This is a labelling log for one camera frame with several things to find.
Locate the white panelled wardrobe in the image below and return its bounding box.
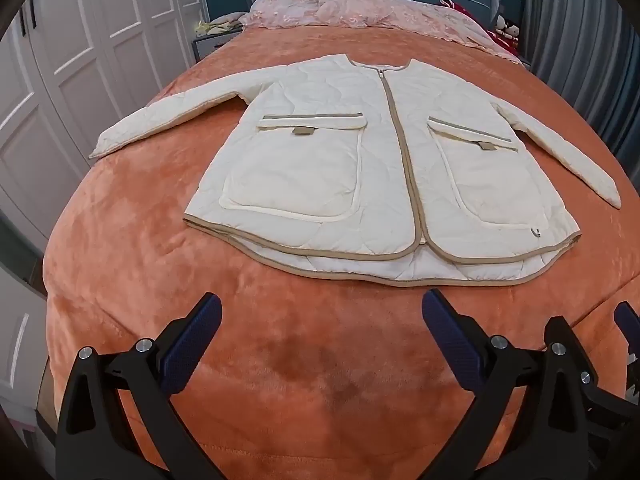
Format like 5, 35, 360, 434
0, 0, 207, 241

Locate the plush toy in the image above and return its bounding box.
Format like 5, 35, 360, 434
492, 12, 522, 42

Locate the white low cabinet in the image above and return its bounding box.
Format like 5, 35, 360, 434
0, 262, 51, 406

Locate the grey curtain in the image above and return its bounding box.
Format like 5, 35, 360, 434
520, 0, 640, 186

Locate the red cloth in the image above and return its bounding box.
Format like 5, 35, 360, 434
439, 0, 522, 57

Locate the pale yellow folded cloth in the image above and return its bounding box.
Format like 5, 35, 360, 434
195, 14, 245, 38

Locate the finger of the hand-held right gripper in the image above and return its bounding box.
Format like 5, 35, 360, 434
613, 301, 640, 358
544, 316, 613, 421

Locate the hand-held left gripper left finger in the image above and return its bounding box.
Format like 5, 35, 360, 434
55, 292, 224, 480

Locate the pink floral quilt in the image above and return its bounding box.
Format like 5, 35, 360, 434
239, 0, 523, 65

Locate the grey nightstand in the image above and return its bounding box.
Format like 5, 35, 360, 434
192, 30, 246, 67

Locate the orange plush blanket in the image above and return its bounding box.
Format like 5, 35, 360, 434
42, 25, 640, 480

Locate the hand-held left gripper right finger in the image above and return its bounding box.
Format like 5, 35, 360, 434
421, 289, 581, 480

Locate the cream quilted jacket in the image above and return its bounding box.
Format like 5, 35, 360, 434
89, 55, 622, 288

